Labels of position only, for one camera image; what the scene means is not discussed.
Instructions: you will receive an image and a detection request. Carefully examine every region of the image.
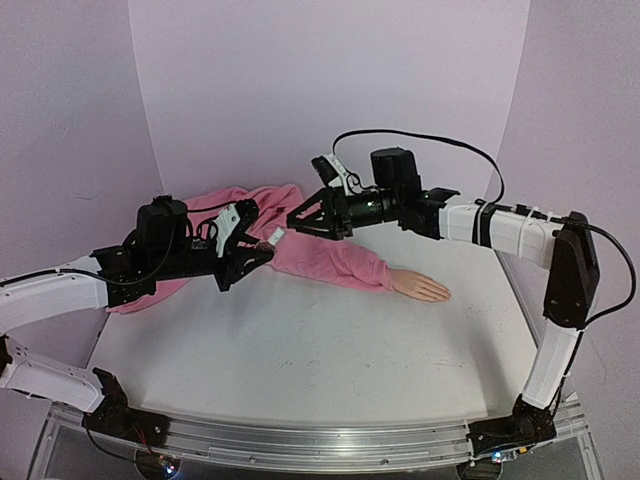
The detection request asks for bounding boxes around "black cable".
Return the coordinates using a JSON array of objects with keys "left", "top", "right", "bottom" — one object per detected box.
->
[
  {"left": 574, "top": 222, "right": 634, "bottom": 329},
  {"left": 332, "top": 129, "right": 505, "bottom": 206}
]

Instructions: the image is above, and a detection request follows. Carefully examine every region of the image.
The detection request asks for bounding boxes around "pink sweatshirt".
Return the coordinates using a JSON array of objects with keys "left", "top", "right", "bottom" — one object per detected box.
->
[{"left": 104, "top": 183, "right": 394, "bottom": 316}]

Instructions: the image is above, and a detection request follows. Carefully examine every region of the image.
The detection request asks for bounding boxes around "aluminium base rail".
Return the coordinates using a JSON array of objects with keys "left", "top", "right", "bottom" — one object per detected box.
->
[{"left": 49, "top": 399, "right": 586, "bottom": 464}]

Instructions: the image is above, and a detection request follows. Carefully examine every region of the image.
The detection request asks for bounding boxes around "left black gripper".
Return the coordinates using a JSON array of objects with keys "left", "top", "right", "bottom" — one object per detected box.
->
[{"left": 154, "top": 236, "right": 275, "bottom": 293}]

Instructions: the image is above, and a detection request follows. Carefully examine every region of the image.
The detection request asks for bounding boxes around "left black cable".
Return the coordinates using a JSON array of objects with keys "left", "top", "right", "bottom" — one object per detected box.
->
[{"left": 574, "top": 222, "right": 634, "bottom": 329}]

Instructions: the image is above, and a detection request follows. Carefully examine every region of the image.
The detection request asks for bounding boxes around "white nail polish cap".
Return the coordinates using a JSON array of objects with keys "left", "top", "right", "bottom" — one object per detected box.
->
[{"left": 267, "top": 227, "right": 284, "bottom": 247}]

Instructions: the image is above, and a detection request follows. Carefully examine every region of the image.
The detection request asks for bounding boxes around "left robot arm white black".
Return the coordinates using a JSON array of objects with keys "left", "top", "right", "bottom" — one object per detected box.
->
[{"left": 1, "top": 196, "right": 276, "bottom": 437}]

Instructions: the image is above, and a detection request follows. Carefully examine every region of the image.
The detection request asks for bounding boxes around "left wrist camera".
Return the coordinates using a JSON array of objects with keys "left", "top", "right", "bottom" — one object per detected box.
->
[{"left": 214, "top": 202, "right": 239, "bottom": 258}]

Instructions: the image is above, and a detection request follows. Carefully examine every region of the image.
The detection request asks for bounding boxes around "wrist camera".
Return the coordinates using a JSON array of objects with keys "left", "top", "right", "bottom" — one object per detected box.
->
[
  {"left": 311, "top": 154, "right": 360, "bottom": 196},
  {"left": 214, "top": 202, "right": 239, "bottom": 258}
]

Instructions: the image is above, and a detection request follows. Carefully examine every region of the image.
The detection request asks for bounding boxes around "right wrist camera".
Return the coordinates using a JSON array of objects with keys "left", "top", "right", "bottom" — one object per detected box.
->
[{"left": 311, "top": 154, "right": 360, "bottom": 196}]

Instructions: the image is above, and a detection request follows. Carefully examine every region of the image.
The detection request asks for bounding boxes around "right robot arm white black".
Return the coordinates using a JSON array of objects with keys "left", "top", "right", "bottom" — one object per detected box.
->
[{"left": 287, "top": 147, "right": 600, "bottom": 462}]

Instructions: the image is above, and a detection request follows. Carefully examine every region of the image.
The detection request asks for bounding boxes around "right black cable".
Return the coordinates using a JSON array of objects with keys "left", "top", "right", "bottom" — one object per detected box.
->
[{"left": 332, "top": 129, "right": 505, "bottom": 206}]

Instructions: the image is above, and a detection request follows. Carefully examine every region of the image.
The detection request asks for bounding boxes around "mannequin hand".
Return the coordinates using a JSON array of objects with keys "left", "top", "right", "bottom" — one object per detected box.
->
[{"left": 389, "top": 269, "right": 451, "bottom": 303}]

